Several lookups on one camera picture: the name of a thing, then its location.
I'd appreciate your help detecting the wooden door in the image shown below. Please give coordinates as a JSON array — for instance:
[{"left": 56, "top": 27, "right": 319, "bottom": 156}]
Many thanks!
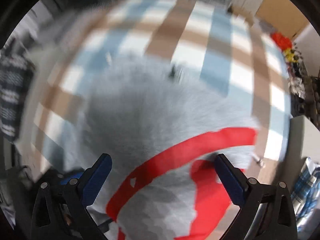
[{"left": 255, "top": 0, "right": 312, "bottom": 41}]

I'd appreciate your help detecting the dark knitted patterned garment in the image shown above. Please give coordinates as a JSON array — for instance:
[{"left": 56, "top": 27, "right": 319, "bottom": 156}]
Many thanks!
[{"left": 1, "top": 54, "right": 35, "bottom": 143}]

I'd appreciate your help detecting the blue plaid cloth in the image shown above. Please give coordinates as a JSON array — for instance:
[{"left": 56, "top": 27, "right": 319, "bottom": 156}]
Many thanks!
[{"left": 291, "top": 157, "right": 319, "bottom": 239}]

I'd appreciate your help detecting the orange red toy pile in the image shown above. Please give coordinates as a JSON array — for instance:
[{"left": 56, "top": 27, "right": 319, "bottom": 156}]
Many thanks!
[{"left": 270, "top": 32, "right": 292, "bottom": 51}]

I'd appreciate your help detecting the grey hoodie with red print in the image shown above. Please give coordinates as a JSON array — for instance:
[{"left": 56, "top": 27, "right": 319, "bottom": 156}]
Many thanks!
[{"left": 76, "top": 56, "right": 259, "bottom": 239}]

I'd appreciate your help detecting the grey storage box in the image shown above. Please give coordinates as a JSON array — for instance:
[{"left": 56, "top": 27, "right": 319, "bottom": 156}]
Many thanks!
[{"left": 281, "top": 115, "right": 319, "bottom": 191}]

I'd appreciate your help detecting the metal shelf rack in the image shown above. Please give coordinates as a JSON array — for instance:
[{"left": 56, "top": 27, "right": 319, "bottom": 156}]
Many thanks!
[{"left": 285, "top": 48, "right": 319, "bottom": 122}]

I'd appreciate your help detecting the checked bed cover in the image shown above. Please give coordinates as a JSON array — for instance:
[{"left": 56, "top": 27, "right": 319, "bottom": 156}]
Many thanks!
[{"left": 16, "top": 0, "right": 291, "bottom": 182}]

